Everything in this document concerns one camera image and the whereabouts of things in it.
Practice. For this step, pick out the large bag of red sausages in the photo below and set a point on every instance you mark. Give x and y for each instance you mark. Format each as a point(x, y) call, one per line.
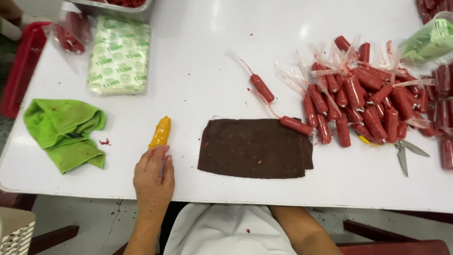
point(430, 9)

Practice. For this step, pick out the person's left hand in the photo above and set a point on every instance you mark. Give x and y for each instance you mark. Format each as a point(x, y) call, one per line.
point(153, 184)

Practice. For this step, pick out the single red sausage, long wrapper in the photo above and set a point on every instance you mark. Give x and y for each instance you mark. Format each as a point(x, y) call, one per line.
point(262, 87)
point(296, 125)

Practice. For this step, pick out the brown cloth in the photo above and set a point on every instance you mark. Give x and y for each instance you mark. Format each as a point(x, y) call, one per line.
point(254, 148)

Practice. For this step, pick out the red plastic crate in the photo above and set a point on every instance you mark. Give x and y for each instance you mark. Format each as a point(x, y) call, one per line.
point(21, 74)

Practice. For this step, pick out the red scraps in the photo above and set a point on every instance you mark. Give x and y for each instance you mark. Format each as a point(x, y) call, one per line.
point(104, 142)

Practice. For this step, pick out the yellow plastic tube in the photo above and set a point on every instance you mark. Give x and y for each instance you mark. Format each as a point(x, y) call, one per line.
point(161, 133)

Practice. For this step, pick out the heap of wrapped red sausages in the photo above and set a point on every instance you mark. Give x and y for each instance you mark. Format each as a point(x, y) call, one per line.
point(368, 99)

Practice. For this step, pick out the pack of green-printed white bags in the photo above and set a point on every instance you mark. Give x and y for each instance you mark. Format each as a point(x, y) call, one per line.
point(119, 56)

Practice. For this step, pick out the dark red wooden chair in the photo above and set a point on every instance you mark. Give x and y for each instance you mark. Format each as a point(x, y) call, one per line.
point(389, 246)

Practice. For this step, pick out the metal scissors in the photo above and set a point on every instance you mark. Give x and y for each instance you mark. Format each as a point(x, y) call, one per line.
point(401, 152)

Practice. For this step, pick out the white apron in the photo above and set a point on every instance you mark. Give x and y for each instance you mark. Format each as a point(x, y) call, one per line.
point(226, 230)

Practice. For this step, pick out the dark wooden bar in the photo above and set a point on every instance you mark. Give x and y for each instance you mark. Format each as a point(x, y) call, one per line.
point(53, 239)

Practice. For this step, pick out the metal tray with red sausages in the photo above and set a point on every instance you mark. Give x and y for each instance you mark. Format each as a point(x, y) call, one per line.
point(113, 9)

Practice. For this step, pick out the clear bag of green labels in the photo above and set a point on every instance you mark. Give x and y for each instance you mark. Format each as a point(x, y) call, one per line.
point(430, 40)

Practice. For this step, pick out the small yellow piece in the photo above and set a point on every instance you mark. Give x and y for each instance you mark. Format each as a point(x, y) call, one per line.
point(365, 140)

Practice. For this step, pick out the green cleaning cloth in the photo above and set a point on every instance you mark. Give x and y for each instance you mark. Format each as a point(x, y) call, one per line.
point(63, 133)

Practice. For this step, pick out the clear bag of red sausages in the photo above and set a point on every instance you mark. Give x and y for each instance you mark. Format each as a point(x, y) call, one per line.
point(72, 33)

